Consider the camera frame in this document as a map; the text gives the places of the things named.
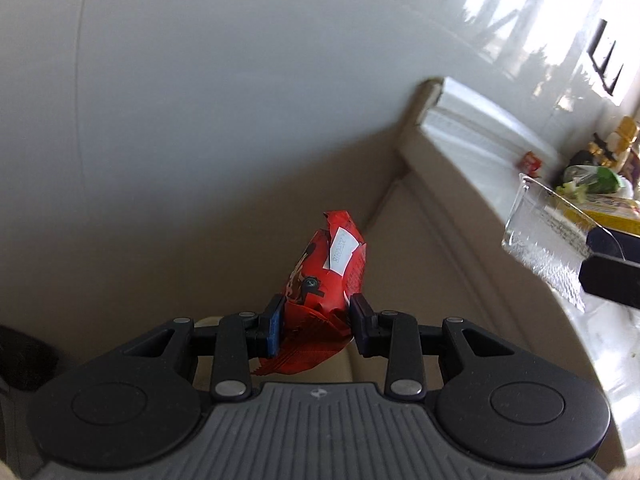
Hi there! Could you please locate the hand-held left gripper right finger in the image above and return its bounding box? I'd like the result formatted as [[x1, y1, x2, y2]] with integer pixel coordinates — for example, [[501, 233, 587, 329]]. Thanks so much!
[[348, 294, 521, 403]]

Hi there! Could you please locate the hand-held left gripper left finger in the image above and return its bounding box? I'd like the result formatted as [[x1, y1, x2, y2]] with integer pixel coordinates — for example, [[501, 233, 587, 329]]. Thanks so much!
[[122, 294, 288, 403]]

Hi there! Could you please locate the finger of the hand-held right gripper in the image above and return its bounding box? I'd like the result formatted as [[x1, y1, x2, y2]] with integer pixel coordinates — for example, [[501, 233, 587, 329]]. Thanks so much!
[[578, 255, 640, 311], [586, 226, 640, 263]]

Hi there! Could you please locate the red snack packet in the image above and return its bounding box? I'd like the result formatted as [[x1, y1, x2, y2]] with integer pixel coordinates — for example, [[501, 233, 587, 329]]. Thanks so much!
[[251, 210, 367, 377]]

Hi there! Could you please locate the clear plastic container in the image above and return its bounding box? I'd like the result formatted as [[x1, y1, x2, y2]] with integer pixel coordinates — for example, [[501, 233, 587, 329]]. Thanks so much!
[[501, 172, 623, 313]]

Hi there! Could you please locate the small red torn wrapper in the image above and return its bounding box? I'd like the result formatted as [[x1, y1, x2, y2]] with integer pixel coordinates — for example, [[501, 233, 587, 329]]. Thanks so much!
[[517, 151, 544, 176]]

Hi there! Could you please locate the yellow food packaging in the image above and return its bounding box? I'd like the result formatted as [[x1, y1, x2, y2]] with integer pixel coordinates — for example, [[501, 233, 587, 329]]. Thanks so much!
[[560, 192, 640, 236]]

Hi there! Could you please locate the green plastic wrapper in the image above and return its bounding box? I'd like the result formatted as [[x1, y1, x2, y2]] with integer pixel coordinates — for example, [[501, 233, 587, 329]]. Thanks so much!
[[562, 166, 636, 200]]

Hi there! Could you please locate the white bottle with yellow cap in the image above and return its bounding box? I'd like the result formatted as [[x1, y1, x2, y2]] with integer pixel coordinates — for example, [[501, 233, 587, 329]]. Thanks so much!
[[607, 115, 640, 171]]

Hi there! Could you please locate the white wall socket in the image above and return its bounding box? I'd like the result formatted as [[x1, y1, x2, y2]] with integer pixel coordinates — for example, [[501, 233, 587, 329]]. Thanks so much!
[[589, 19, 610, 68], [602, 35, 626, 96]]

